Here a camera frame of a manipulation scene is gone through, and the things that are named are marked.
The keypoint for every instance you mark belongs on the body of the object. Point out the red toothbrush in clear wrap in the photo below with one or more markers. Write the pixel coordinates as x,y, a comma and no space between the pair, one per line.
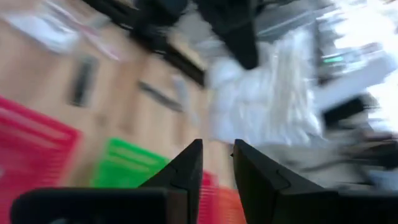
104,48

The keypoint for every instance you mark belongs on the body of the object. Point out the white vanity pack bag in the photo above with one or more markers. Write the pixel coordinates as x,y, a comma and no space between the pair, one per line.
46,34
264,99

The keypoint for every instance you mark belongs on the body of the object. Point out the green plastic slotted basket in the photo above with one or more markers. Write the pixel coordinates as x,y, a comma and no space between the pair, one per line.
124,165

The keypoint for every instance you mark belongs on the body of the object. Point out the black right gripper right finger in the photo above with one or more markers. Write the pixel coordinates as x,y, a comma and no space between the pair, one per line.
280,202

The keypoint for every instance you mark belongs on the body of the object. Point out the red plastic slotted basket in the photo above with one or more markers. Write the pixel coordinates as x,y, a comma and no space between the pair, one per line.
207,199
31,149

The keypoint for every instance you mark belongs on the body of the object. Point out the orange plastic slotted basket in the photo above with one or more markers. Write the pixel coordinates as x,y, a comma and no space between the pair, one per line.
231,208

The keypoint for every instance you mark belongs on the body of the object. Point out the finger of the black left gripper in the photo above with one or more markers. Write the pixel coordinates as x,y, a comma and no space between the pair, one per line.
222,15
245,31

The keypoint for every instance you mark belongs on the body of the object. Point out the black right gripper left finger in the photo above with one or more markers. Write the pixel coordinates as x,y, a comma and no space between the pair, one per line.
174,199

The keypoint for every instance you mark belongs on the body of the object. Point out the black comb in clear wrap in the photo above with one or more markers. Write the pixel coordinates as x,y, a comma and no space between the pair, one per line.
82,82
160,97

